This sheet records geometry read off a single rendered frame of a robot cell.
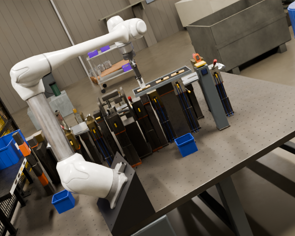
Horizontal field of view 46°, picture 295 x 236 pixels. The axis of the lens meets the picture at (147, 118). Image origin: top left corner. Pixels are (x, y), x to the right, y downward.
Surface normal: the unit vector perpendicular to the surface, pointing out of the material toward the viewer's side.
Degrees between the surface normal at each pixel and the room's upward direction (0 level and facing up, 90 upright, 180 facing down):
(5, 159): 90
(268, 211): 0
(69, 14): 90
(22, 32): 90
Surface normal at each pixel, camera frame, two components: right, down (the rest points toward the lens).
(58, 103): 0.29, 0.23
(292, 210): -0.39, -0.86
